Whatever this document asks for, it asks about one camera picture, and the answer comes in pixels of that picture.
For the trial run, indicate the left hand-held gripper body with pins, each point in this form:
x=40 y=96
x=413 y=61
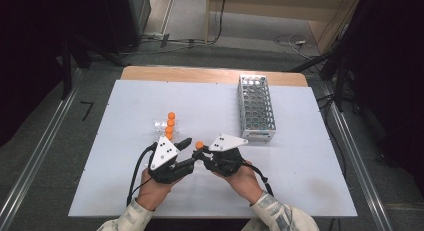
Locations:
x=163 y=152

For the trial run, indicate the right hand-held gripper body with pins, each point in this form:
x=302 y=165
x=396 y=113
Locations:
x=223 y=161

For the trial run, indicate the orange-capped test tube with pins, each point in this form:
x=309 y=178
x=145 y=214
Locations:
x=170 y=122
x=199 y=145
x=169 y=129
x=171 y=115
x=169 y=136

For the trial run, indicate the clear plastic test tube rack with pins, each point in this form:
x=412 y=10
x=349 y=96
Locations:
x=159 y=129

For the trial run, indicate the metal test tube rack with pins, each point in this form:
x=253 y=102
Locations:
x=256 y=104

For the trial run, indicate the person's right hand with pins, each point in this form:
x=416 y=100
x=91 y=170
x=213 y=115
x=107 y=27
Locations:
x=245 y=184

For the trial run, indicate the person's left hand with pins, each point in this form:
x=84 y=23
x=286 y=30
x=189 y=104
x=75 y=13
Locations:
x=153 y=192

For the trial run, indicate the wooden table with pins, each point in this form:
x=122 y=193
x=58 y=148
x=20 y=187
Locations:
x=186 y=74

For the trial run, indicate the person's lap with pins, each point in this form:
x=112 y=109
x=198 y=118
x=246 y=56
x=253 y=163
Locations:
x=251 y=227

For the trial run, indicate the white table board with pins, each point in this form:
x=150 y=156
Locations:
x=300 y=177

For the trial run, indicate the grey floor socket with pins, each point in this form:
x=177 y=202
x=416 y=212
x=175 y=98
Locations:
x=165 y=40

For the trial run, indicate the black stand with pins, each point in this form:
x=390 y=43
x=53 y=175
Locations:
x=340 y=84

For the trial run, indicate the black cabinet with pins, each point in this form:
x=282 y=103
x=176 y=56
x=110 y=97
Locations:
x=116 y=17

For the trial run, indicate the light wooden furniture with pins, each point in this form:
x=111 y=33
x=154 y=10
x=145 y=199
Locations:
x=266 y=14

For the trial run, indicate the dark curtain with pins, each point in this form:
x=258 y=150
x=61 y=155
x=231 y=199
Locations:
x=393 y=74
x=26 y=57

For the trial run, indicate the metal floor rail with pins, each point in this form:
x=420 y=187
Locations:
x=363 y=181
x=40 y=151

